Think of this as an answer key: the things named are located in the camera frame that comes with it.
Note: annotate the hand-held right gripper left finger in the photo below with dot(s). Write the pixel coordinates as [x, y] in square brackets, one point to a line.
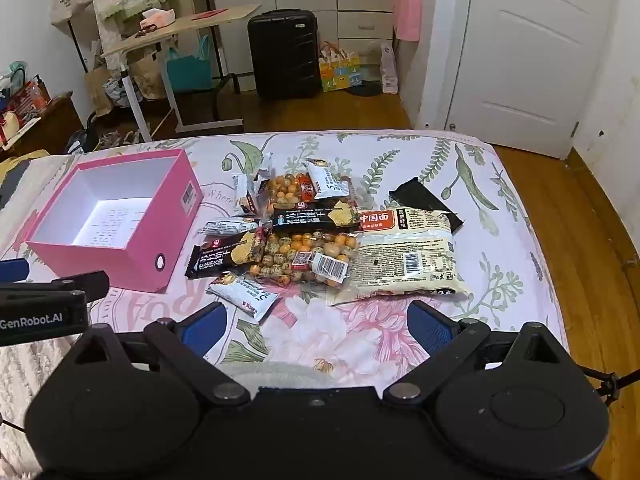
[205, 332]

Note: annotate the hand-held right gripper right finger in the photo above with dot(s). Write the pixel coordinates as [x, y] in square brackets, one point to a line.
[430, 327]

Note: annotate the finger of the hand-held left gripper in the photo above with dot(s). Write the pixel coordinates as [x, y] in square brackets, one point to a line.
[75, 285]
[12, 270]

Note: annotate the pink cardboard box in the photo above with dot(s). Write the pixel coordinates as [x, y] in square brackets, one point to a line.
[150, 260]

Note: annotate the clear bag of colourful balls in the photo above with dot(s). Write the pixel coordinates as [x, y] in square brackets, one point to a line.
[285, 190]
[290, 255]

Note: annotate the white snack bar packet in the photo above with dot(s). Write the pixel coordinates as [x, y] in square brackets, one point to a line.
[327, 180]
[243, 190]
[225, 226]
[240, 295]

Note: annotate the black cracker packet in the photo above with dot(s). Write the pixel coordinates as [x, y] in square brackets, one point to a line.
[310, 217]
[215, 257]

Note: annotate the cream noodle packet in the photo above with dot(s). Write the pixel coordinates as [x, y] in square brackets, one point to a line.
[400, 255]

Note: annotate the plain black foil packet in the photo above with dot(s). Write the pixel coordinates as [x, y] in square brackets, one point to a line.
[415, 192]

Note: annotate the dark wooden cabinet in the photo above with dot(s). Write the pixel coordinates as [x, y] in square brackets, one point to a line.
[55, 125]

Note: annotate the floral bed sheet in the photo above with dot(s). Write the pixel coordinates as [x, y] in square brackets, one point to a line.
[400, 160]

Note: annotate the small grey snack packet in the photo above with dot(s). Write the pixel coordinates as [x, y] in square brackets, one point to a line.
[261, 170]

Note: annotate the red plastic bag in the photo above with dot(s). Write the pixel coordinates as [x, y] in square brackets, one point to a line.
[27, 97]

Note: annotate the brown paper bag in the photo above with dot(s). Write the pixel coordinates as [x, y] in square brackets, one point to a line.
[97, 90]
[150, 77]

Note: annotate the teal shopping bag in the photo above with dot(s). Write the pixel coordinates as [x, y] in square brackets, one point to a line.
[190, 72]

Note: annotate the white plastic packet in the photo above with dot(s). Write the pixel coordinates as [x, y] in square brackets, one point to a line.
[389, 70]

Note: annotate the colourful gift bag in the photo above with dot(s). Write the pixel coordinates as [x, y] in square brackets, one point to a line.
[340, 75]

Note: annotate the white door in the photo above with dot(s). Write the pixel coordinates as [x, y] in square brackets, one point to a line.
[525, 60]

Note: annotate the black suitcase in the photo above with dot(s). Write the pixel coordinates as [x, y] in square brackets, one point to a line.
[282, 55]

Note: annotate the pink paper bag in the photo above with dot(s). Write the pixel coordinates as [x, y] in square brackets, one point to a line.
[407, 15]

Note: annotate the wooden side table white frame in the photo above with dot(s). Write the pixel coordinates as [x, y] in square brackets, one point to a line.
[210, 17]

